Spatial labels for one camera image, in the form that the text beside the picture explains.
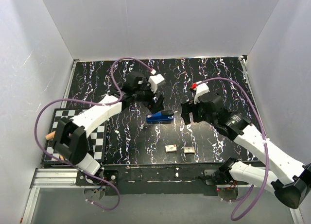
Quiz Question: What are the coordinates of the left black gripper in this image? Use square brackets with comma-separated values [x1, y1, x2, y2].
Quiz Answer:
[133, 78, 164, 113]

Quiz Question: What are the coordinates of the blue black stapler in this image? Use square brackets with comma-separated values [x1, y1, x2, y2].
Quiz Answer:
[146, 110, 174, 124]

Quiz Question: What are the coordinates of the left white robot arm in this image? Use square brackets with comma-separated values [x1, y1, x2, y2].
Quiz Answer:
[52, 72, 165, 185]

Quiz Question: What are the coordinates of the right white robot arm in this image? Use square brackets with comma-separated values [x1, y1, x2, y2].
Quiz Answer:
[181, 92, 311, 209]

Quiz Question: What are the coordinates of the white staple box left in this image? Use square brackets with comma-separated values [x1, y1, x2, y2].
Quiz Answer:
[165, 144, 177, 153]

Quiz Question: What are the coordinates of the black white checkerboard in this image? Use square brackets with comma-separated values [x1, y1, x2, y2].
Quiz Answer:
[41, 108, 106, 166]

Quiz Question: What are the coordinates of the wooden toy hammer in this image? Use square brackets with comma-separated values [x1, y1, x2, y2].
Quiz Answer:
[45, 131, 59, 158]

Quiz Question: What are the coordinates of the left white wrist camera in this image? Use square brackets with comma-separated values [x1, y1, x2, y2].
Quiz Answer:
[148, 74, 165, 93]

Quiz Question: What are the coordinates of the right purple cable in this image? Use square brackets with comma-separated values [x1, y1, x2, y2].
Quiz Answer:
[194, 77, 270, 221]

